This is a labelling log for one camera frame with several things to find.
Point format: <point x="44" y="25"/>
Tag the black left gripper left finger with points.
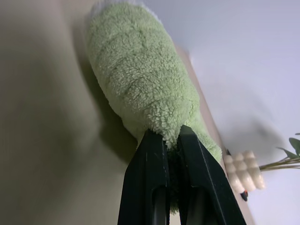
<point x="145" y="182"/>

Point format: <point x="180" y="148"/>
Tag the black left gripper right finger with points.
<point x="206" y="187"/>

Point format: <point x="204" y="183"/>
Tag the green fluffy towel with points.
<point x="140" y="70"/>

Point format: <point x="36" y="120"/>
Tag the white bubble plant pot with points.
<point x="243" y="171"/>

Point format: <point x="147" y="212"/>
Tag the green leafy plant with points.
<point x="293" y="154"/>

